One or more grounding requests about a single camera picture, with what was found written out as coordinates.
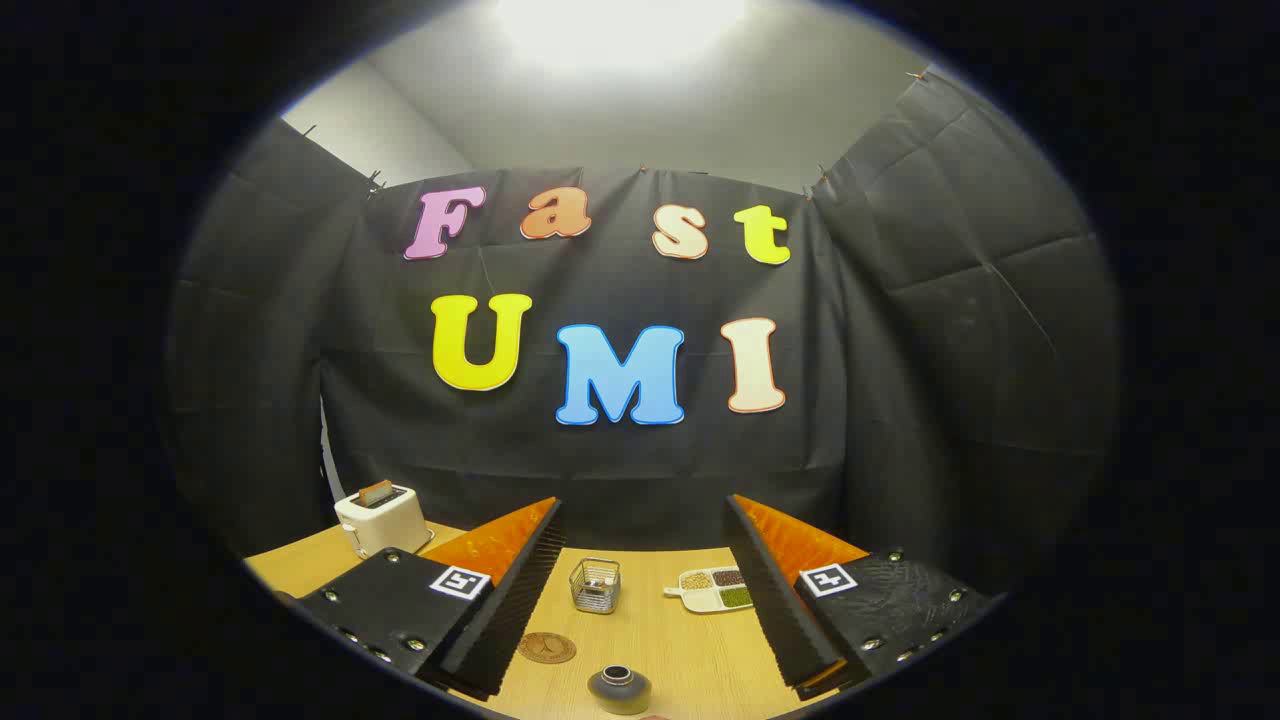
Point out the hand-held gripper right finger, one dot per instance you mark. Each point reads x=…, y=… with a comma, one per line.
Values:
x=775, y=600

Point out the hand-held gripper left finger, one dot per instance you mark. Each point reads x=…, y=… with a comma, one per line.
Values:
x=510, y=610

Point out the round wooden coaster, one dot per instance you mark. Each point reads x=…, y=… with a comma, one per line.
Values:
x=547, y=647

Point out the silver juice bottle green label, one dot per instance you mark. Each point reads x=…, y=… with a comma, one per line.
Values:
x=619, y=688

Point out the white divided dish with beans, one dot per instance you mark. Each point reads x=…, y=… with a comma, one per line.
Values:
x=715, y=590

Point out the wooden table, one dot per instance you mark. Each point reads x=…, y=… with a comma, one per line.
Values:
x=680, y=660

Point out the cream toaster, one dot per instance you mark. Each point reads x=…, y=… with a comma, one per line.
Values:
x=380, y=525

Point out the bread slice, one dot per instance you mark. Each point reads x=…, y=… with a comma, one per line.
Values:
x=376, y=491

